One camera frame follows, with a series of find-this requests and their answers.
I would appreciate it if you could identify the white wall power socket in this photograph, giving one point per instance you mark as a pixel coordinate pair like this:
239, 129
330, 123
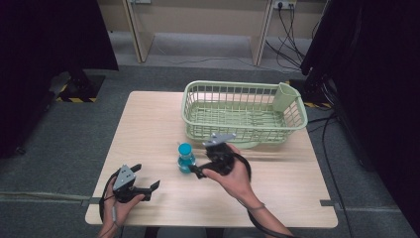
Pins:
284, 4

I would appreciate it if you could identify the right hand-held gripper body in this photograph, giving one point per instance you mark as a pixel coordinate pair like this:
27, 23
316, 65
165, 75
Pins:
220, 155

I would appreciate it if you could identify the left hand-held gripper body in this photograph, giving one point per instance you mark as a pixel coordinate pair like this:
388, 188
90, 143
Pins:
124, 178

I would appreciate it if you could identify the black stand base hazard tape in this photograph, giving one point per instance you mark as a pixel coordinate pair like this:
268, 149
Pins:
313, 95
82, 89

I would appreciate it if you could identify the black curtain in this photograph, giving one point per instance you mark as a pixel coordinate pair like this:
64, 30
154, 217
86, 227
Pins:
376, 82
39, 66

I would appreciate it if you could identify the person's right hand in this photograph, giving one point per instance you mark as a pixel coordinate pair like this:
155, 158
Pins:
237, 180

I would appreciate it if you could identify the blue plastic bottle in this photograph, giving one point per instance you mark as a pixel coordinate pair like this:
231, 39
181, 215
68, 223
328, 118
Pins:
186, 158

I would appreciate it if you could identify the light wooden desk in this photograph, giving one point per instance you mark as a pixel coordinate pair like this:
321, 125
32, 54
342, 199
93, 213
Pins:
140, 39

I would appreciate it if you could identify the green plastic basket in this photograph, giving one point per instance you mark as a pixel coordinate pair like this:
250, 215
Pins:
244, 114

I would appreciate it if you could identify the person's left hand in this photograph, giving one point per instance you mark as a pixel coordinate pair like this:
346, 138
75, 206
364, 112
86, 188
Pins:
123, 209

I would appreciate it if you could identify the thin wrist band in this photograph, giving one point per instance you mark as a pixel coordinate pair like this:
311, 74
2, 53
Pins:
257, 208

